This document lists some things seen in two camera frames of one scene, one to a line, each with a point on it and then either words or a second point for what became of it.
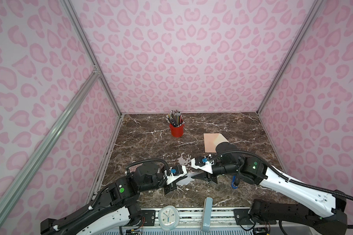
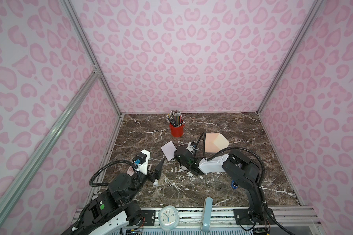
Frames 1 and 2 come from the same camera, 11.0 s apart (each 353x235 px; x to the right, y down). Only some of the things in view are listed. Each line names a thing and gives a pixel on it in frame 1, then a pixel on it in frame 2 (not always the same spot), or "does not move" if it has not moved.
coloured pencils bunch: [174, 118] does not move
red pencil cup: [177, 131] does not move
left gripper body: [160, 181] -> [139, 179]
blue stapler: [233, 182] does not move
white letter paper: [187, 180] -> [169, 150]
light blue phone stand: [207, 215] does not move
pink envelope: [211, 140] does not move
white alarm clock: [168, 217] does not move
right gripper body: [221, 168] -> [179, 159]
